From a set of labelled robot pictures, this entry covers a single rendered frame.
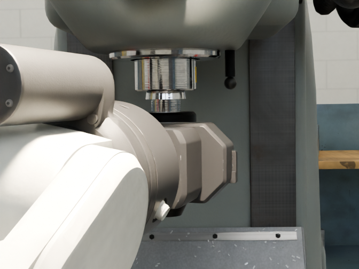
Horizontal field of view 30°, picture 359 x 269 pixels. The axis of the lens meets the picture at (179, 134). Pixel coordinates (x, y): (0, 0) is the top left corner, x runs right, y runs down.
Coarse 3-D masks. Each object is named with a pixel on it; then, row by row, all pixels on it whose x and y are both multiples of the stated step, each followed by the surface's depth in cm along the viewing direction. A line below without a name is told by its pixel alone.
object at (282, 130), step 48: (240, 48) 88; (288, 48) 88; (144, 96) 89; (192, 96) 89; (240, 96) 89; (288, 96) 88; (240, 144) 89; (288, 144) 88; (240, 192) 89; (288, 192) 89
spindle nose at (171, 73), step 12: (144, 60) 50; (156, 60) 49; (168, 60) 49; (180, 60) 50; (192, 60) 51; (144, 72) 50; (156, 72) 49; (168, 72) 49; (180, 72) 50; (192, 72) 51; (144, 84) 50; (156, 84) 50; (168, 84) 49; (180, 84) 50; (192, 84) 51
